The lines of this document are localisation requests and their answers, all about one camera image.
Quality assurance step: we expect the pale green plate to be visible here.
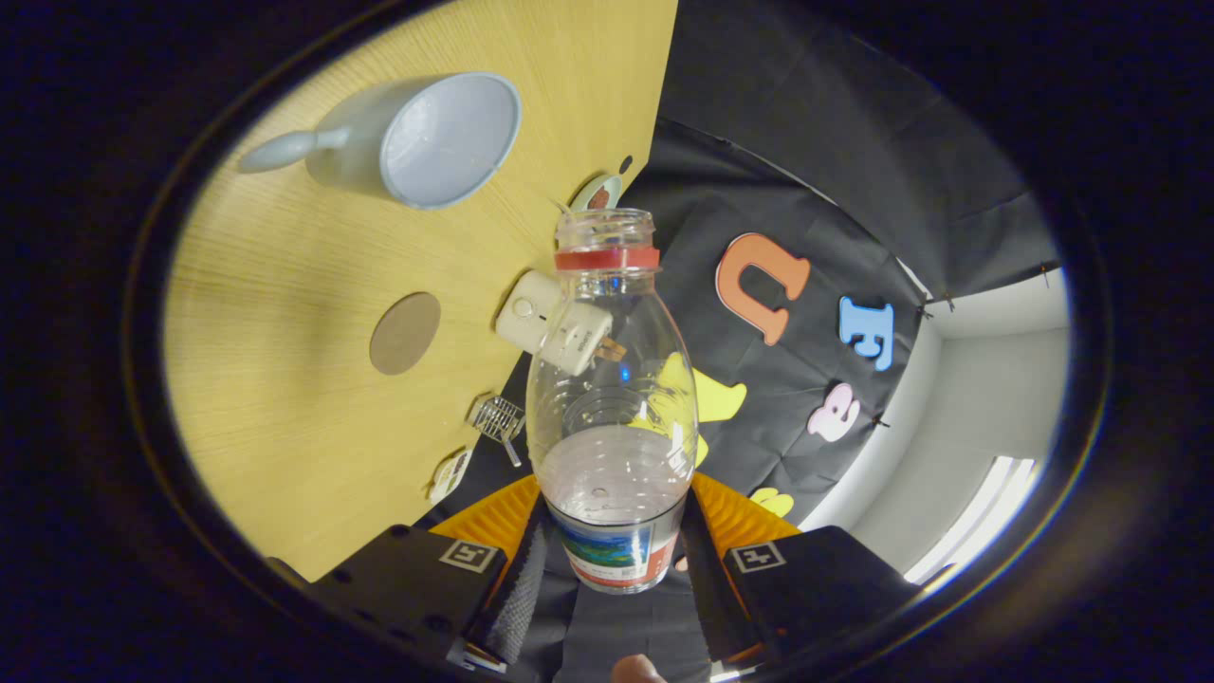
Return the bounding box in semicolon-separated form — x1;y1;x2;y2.
569;174;624;212

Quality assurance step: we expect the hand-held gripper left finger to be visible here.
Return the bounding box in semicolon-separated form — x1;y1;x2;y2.
266;474;553;670

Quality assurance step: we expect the clear plastic juice bottle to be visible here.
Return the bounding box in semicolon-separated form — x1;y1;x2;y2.
524;207;701;596

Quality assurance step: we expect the white toaster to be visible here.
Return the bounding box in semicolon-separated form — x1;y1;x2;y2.
494;270;627;377

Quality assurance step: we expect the small metal wire rack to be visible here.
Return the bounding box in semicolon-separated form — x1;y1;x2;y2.
468;395;525;468

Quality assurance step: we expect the long ceiling light panel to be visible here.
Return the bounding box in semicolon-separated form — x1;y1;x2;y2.
903;455;1039;584

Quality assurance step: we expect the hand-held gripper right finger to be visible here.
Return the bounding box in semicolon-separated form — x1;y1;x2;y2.
678;471;921;665

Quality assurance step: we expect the round brown coaster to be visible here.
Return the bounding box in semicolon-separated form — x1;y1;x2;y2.
369;291;442;376

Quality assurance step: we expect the white cup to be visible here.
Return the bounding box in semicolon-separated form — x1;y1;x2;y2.
237;71;524;211

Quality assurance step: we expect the white divided dish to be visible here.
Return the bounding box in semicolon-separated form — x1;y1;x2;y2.
429;448;473;506

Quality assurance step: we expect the wooden table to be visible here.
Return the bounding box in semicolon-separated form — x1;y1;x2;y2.
161;0;679;581

